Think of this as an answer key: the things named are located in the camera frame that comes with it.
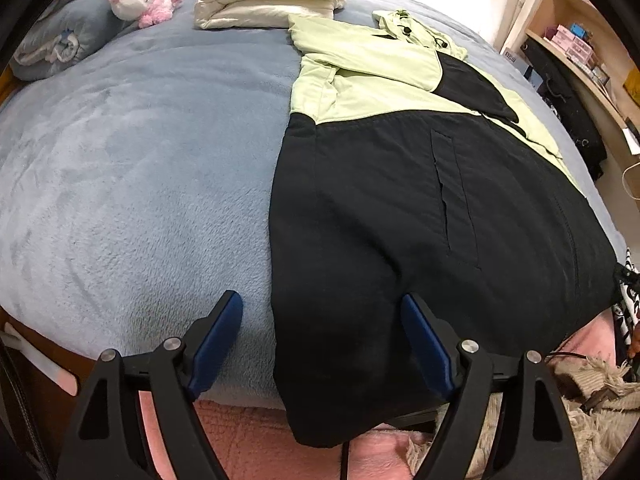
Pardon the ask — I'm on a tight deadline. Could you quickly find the green and black hooded jacket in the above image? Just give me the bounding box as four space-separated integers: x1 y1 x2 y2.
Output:
268 8 622 448

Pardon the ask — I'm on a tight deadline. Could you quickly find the blue rolled quilt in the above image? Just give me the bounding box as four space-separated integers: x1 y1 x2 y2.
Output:
10 0 179 81

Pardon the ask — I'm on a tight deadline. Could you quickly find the black and white printed fabric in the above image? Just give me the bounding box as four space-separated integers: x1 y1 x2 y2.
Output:
612 264 640 357

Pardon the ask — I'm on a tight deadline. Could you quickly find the yellow paper bag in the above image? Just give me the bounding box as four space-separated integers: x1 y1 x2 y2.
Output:
621 66 640 111

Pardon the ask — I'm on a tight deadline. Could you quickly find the black bag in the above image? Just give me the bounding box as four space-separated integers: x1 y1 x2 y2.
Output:
520 39 609 182

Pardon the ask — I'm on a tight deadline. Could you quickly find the white and blue box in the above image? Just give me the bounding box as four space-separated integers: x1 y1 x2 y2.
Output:
502 49 544 92

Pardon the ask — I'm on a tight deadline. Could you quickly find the white cable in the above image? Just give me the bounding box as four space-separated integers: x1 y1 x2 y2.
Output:
620 161 640 202

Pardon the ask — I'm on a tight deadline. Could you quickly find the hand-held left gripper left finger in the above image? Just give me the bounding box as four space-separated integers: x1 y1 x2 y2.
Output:
56 290 244 480

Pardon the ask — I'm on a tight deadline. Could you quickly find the pink quilted sheet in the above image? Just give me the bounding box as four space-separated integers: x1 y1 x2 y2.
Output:
135 310 640 480

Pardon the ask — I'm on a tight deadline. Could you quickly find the blue bed blanket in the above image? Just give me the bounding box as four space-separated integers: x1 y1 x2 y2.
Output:
0 0 632 407

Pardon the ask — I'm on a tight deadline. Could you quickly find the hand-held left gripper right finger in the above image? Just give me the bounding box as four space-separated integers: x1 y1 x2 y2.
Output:
401 292 583 480

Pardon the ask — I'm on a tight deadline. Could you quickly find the wooden bed frame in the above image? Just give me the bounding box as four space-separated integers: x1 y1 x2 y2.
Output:
0 305 87 397

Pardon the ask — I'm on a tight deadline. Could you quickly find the stack of pink boxes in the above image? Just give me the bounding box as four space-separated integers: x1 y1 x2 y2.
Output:
552 25 594 62

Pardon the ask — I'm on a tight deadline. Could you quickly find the wooden bookshelf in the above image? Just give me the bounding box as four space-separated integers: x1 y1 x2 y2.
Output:
500 0 640 183

